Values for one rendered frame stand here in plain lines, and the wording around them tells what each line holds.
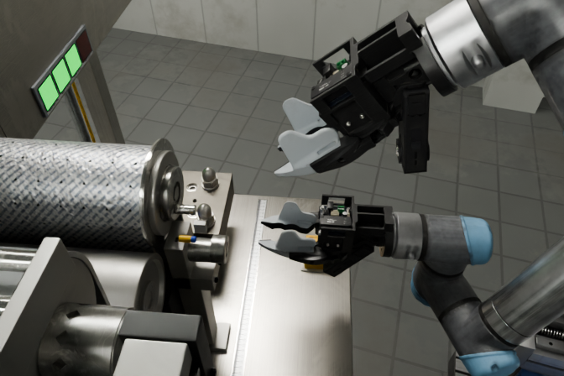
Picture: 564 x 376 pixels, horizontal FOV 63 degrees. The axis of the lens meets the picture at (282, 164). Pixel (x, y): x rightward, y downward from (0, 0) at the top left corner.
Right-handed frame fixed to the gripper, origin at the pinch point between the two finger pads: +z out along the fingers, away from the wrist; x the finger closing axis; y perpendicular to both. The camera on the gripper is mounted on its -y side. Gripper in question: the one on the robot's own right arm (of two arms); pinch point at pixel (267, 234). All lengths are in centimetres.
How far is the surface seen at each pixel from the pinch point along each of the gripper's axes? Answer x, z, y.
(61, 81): -29, 45, 8
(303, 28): -237, 2, -87
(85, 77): -71, 65, -19
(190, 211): 8.4, 9.1, 15.2
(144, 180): 9.9, 13.5, 22.2
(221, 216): -8.3, 9.9, -6.0
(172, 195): 7.6, 11.4, 17.3
